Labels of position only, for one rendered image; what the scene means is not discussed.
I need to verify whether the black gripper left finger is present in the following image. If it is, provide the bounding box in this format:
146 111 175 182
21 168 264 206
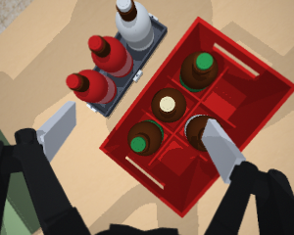
0 101 91 235

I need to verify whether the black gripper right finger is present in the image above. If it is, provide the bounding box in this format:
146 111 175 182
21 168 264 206
201 118 294 235

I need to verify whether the brown bottle with white cap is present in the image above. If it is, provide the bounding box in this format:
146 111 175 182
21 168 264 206
184 115 223 152

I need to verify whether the white bottle with brown band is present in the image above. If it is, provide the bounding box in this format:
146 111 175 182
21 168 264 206
116 0 154 51

